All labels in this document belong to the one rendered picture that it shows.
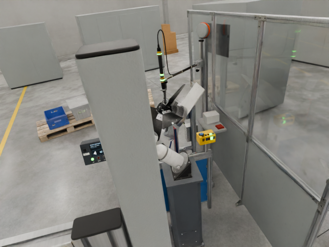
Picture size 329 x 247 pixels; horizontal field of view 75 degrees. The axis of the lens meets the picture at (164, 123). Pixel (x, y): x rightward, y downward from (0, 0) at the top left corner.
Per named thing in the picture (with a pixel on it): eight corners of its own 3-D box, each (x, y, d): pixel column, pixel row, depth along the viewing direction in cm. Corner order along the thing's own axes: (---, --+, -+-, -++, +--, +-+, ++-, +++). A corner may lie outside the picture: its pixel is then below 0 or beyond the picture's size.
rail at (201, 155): (210, 155, 224) (210, 148, 220) (212, 157, 220) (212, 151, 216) (124, 175, 211) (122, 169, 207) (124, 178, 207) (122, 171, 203)
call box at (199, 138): (211, 137, 217) (211, 129, 212) (215, 143, 209) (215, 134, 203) (196, 141, 215) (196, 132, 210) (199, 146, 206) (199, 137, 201)
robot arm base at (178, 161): (189, 165, 170) (172, 155, 163) (173, 177, 178) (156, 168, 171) (186, 148, 186) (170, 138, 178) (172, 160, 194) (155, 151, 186)
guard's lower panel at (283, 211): (194, 129, 405) (192, 83, 360) (298, 279, 183) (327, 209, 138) (193, 129, 405) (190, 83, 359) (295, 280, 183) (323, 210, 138)
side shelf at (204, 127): (213, 117, 280) (213, 115, 279) (226, 131, 249) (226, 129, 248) (196, 121, 277) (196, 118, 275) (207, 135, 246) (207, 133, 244)
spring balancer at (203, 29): (199, 37, 248) (195, 38, 243) (198, 21, 240) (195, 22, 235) (211, 37, 238) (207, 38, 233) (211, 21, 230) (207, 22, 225)
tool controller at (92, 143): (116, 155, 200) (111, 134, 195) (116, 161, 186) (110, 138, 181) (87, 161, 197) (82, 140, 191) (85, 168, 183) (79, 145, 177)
